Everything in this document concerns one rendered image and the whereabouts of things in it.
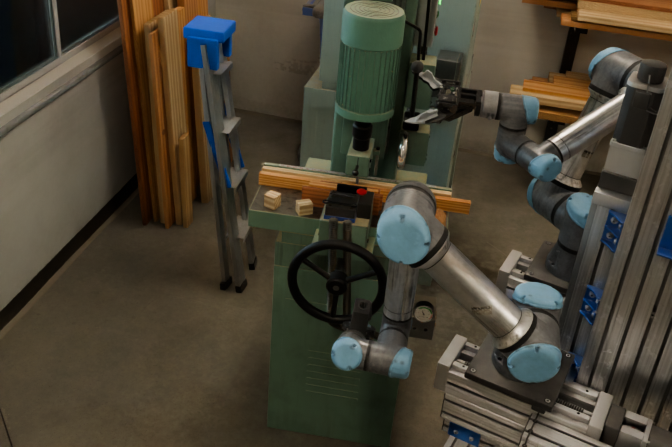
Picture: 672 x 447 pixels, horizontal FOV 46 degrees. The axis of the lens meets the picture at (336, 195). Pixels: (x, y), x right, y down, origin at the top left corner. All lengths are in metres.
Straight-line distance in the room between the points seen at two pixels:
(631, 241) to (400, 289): 0.56
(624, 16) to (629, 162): 2.18
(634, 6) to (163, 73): 2.22
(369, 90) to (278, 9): 2.64
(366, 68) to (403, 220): 0.68
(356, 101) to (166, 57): 1.51
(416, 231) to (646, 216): 0.57
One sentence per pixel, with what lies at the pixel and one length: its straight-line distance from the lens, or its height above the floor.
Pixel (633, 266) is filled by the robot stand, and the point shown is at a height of 1.12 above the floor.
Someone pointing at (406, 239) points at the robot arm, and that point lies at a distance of 1.69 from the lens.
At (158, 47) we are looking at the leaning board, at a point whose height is 0.91.
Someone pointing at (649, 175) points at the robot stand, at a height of 1.36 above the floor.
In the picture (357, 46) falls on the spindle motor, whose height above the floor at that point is 1.42.
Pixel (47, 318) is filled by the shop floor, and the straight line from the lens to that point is 3.51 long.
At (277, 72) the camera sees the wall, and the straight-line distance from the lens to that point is 4.99.
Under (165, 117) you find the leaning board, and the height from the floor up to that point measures 0.57.
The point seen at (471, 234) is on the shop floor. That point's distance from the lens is 4.13.
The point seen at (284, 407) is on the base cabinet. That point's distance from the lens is 2.90.
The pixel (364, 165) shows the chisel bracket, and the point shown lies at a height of 1.04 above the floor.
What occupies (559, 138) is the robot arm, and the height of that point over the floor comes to 1.28.
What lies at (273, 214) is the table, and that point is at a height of 0.90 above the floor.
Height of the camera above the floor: 2.18
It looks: 30 degrees down
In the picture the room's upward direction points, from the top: 5 degrees clockwise
